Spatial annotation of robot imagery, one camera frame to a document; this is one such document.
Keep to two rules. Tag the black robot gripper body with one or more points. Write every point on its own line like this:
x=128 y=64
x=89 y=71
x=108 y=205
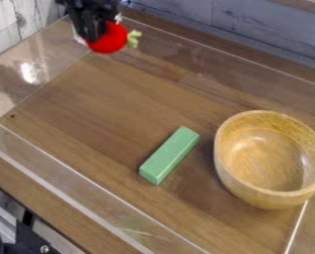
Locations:
x=77 y=6

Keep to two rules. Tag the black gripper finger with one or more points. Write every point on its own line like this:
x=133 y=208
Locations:
x=114 y=16
x=89 y=22

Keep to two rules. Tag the green rectangular block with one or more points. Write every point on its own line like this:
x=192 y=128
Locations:
x=168 y=156

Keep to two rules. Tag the wooden bowl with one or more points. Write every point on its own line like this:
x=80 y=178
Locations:
x=264 y=159

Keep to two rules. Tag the black metal clamp base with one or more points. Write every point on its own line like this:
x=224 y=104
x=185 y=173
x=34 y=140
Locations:
x=29 y=242

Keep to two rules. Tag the clear acrylic enclosure wall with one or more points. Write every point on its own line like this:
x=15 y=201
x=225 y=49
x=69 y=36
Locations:
x=84 y=117

